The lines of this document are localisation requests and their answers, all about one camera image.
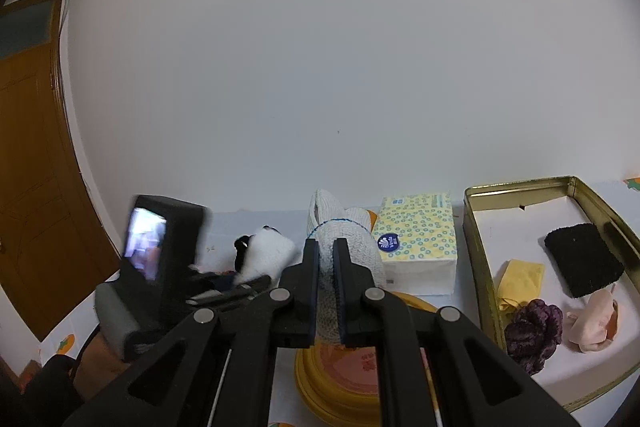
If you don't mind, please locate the panda plush toy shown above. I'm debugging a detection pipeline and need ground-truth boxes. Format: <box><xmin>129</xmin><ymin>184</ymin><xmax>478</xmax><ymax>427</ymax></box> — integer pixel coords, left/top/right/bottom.
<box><xmin>232</xmin><ymin>225</ymin><xmax>297</xmax><ymax>285</ymax></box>

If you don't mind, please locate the yellow cloth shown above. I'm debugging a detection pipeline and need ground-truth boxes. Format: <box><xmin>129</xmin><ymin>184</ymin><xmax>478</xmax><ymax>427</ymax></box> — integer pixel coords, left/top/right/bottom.
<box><xmin>494</xmin><ymin>259</ymin><xmax>546</xmax><ymax>315</ymax></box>

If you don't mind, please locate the person's left forearm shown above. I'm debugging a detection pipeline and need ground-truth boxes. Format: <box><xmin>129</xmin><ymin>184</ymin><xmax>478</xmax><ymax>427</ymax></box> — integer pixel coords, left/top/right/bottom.
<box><xmin>20</xmin><ymin>332</ymin><xmax>133</xmax><ymax>427</ymax></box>

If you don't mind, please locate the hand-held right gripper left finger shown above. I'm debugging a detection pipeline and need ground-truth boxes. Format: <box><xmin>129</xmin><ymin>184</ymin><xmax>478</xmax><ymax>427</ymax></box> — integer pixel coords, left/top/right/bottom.
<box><xmin>62</xmin><ymin>238</ymin><xmax>321</xmax><ymax>427</ymax></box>

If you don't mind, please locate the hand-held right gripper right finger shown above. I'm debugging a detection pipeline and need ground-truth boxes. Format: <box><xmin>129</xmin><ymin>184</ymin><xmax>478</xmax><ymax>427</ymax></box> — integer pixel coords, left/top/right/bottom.
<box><xmin>333</xmin><ymin>238</ymin><xmax>582</xmax><ymax>427</ymax></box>

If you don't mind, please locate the round yellow tin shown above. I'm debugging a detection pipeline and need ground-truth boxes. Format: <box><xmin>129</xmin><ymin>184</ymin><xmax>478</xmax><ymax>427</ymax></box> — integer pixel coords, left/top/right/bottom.
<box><xmin>294</xmin><ymin>291</ymin><xmax>442</xmax><ymax>425</ymax></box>

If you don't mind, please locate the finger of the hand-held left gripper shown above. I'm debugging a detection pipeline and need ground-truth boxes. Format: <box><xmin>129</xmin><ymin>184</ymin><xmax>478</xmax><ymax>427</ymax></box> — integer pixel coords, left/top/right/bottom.
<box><xmin>190</xmin><ymin>274</ymin><xmax>273</xmax><ymax>310</ymax></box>

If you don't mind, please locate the brown wooden door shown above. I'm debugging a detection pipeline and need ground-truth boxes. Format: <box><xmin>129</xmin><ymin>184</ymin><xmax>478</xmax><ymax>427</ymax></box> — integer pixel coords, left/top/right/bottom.
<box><xmin>0</xmin><ymin>0</ymin><xmax>123</xmax><ymax>343</ymax></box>

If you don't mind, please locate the black towel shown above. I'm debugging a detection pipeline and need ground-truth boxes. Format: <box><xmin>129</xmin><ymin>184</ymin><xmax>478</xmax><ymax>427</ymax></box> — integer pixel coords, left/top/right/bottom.
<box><xmin>544</xmin><ymin>223</ymin><xmax>626</xmax><ymax>299</ymax></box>

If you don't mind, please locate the patterned tissue pack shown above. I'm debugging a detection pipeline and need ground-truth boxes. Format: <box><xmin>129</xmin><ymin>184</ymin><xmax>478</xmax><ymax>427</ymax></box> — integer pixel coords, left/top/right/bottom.
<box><xmin>371</xmin><ymin>192</ymin><xmax>458</xmax><ymax>296</ymax></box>

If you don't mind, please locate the white knit glove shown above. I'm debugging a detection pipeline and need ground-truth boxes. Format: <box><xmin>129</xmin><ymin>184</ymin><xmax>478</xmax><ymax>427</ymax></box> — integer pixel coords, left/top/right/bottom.
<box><xmin>306</xmin><ymin>188</ymin><xmax>388</xmax><ymax>348</ymax></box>

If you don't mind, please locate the purple scrunchie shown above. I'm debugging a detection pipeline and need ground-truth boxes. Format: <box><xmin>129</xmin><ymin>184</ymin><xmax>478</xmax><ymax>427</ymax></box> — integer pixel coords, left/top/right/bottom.
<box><xmin>504</xmin><ymin>298</ymin><xmax>565</xmax><ymax>376</ymax></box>

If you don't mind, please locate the peach soft pad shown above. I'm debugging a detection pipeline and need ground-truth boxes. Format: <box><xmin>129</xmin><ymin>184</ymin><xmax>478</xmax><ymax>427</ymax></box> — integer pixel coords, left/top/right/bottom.
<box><xmin>565</xmin><ymin>289</ymin><xmax>621</xmax><ymax>354</ymax></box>

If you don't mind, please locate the gold rectangular tin box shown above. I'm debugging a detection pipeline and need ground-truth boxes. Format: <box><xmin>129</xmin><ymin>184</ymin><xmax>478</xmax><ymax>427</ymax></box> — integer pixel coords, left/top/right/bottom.
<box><xmin>462</xmin><ymin>176</ymin><xmax>640</xmax><ymax>413</ymax></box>

